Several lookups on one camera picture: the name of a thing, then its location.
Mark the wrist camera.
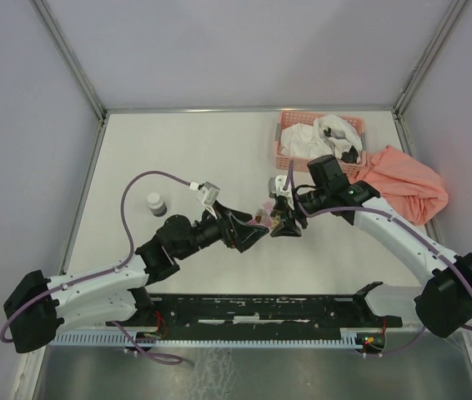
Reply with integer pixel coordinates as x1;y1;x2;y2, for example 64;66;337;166
268;175;294;208
197;182;220;217

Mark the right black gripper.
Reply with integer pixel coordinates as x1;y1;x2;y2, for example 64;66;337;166
269;187;329;238

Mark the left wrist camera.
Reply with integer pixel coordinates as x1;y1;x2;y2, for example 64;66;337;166
197;182;220;217

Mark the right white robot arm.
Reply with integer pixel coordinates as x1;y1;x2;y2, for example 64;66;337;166
269;156;472;338

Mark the white cap pill bottle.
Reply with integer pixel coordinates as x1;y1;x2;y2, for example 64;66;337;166
147;192;168;217

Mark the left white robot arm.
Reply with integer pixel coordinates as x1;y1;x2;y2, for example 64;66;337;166
0;202;269;354

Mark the pink weekly pill organizer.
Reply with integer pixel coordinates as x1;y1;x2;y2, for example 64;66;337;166
249;201;274;229

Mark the left aluminium frame post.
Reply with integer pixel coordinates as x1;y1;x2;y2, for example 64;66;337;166
29;0;107;120

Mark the salmon pink cloth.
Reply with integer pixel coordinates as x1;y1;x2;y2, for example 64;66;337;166
349;146;449;226

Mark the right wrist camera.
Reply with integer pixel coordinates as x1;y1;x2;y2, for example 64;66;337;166
268;175;294;208

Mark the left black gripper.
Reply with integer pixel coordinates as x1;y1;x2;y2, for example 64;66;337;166
177;200;269;260

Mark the pink plastic basket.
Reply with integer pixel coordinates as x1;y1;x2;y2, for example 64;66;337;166
274;110;366;178

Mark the amber pill bottle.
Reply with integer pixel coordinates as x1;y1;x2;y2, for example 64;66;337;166
254;208;279;230

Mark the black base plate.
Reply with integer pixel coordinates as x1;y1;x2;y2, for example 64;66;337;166
121;292;403;339

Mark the right aluminium frame post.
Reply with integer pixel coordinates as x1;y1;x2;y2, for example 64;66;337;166
394;0;470;118

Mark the white slotted cable duct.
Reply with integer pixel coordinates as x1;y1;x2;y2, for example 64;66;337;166
50;329;362;350

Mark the aluminium frame post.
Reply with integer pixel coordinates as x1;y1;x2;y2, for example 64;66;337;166
394;0;470;118
29;0;107;120

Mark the black white cloth in basket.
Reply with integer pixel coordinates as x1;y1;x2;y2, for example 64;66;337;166
313;114;364;164

